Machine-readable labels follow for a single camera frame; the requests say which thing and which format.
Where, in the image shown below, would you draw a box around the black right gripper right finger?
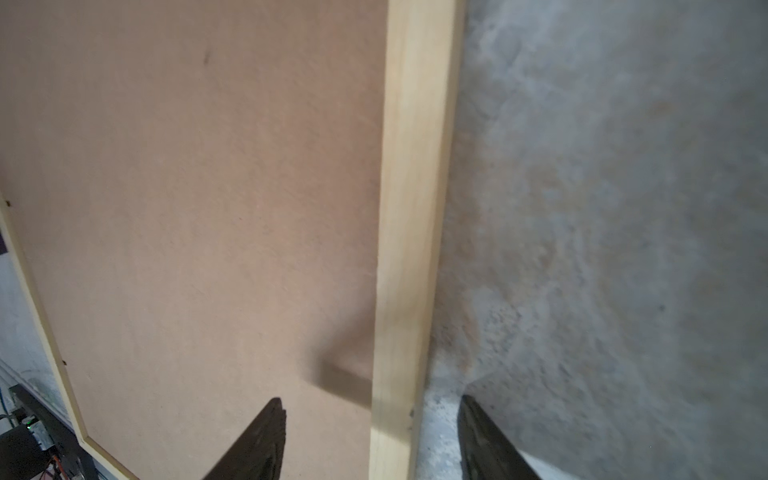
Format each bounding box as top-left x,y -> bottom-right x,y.
457,394 -> 541,480

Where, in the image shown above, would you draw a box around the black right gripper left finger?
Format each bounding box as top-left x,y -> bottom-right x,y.
203,397 -> 287,480

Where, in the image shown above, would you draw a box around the brown cardboard backing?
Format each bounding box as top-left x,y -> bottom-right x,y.
0,0 -> 388,480

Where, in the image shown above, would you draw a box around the light wooden picture frame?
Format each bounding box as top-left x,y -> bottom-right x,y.
0,0 -> 468,480

